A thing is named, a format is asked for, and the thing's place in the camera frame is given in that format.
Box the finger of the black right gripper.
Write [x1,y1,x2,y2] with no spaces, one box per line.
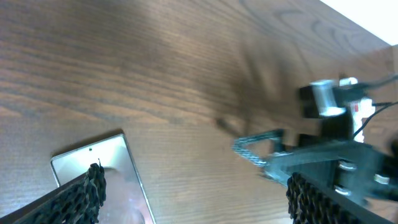
[231,129,285,167]

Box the white power strip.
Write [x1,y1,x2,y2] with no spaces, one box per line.
[339,77,376,143]

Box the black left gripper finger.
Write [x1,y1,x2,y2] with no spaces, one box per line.
[1,163,106,224]

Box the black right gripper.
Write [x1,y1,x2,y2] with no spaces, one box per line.
[264,118,397,224]

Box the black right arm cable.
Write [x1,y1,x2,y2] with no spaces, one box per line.
[357,73,398,90]

